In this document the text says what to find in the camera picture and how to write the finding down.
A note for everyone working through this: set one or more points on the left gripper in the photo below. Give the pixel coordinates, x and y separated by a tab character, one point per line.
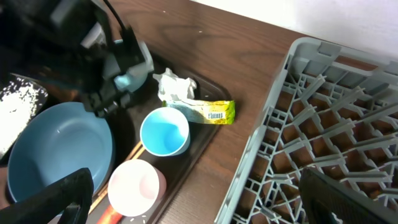
69	43

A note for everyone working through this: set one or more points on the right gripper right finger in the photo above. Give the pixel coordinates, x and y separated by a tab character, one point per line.
323	197

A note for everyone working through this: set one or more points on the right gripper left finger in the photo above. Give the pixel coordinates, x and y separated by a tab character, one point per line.
70	197

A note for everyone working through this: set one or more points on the large dark blue plate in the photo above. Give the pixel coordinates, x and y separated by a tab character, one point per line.
57	142

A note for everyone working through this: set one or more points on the pink cup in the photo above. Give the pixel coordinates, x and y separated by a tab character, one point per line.
136	191

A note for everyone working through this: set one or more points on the small light blue bowl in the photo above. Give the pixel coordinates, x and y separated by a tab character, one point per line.
136	75

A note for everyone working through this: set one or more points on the white rice pile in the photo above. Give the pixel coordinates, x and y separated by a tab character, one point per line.
15	109

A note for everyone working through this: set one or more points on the light blue cup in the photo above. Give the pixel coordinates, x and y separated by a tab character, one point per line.
165	132

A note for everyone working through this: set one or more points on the grey dishwasher rack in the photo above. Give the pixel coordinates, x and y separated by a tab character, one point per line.
332	108

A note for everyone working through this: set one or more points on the orange carrot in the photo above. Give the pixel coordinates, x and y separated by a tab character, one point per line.
110	216

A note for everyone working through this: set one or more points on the black tray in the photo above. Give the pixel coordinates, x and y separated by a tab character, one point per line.
17	105

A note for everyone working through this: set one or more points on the wooden chopstick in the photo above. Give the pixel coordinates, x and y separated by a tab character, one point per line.
121	169

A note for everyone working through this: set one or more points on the crumpled white napkin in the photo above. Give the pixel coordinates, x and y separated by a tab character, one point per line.
173	88

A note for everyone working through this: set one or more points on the brown serving tray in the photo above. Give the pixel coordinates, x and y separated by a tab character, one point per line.
125	126

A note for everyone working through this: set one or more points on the yellow green snack wrapper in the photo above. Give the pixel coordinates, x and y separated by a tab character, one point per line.
204	112

